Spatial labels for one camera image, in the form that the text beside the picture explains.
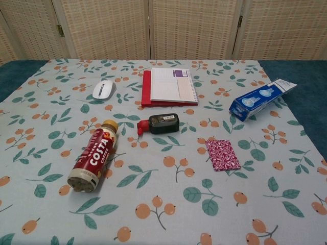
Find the pink patterned pouch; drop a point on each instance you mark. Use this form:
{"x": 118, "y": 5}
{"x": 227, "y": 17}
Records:
{"x": 223, "y": 155}

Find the floral printed tablecloth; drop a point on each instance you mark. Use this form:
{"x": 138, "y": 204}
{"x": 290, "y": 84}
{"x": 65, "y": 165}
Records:
{"x": 153, "y": 178}

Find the black ink bottle red cap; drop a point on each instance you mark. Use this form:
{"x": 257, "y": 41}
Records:
{"x": 163, "y": 123}

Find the white spiral notebook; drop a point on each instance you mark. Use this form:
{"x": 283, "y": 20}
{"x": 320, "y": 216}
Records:
{"x": 168, "y": 86}

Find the red notebook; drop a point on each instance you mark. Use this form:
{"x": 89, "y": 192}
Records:
{"x": 146, "y": 89}

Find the white computer mouse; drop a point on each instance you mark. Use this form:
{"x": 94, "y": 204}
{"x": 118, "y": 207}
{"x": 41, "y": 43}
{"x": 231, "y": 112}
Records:
{"x": 103, "y": 89}

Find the Costa coffee bottle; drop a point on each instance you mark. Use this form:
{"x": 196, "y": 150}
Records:
{"x": 95, "y": 153}

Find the blue white carton box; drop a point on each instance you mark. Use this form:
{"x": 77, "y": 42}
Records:
{"x": 255, "y": 102}

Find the woven folding screen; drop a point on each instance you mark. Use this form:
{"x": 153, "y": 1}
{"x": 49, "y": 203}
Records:
{"x": 102, "y": 30}

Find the blue felt table cover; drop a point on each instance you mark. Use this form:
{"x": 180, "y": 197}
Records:
{"x": 306, "y": 102}

